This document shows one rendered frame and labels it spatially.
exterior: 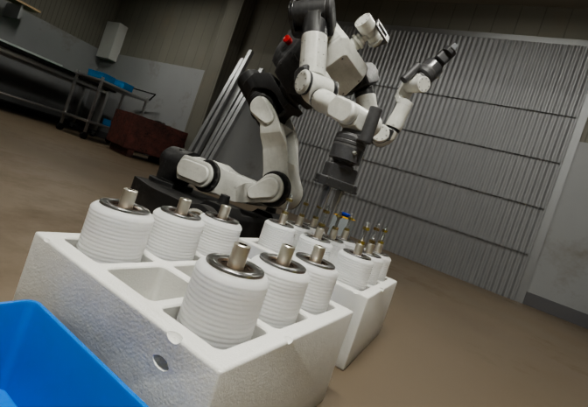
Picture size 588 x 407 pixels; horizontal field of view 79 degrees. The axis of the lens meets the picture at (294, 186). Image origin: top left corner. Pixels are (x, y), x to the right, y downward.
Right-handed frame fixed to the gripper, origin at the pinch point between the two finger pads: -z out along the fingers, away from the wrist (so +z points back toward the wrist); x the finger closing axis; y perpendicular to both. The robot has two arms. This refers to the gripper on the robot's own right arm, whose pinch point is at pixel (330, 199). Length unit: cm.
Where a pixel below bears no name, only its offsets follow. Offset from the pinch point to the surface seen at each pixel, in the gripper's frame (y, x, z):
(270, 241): -4.7, 10.7, -16.4
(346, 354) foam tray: 19.1, -7.4, -32.7
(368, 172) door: -278, -173, 40
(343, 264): 10.7, -4.0, -14.3
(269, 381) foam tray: 48, 23, -23
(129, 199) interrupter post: 28, 47, -10
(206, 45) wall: -526, 39, 164
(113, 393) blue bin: 50, 41, -26
